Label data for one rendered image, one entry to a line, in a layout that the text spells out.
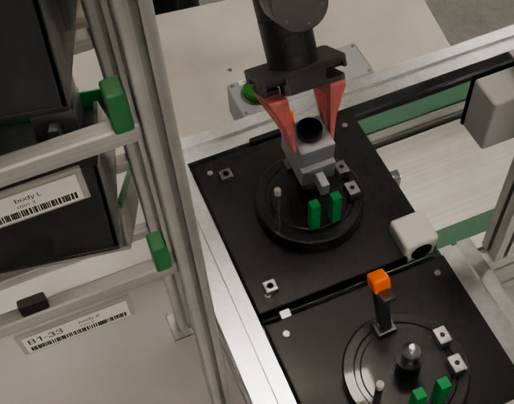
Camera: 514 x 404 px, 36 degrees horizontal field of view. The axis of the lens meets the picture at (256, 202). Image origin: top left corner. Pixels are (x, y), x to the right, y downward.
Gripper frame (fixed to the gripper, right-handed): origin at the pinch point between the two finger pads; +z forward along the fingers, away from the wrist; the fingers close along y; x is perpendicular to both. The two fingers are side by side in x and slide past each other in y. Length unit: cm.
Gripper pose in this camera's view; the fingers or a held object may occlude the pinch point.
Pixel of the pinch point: (310, 137)
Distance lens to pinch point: 91.2
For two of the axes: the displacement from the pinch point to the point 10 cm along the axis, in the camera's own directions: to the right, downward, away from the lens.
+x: -2.9, -3.4, 9.0
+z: 2.3, 8.8, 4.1
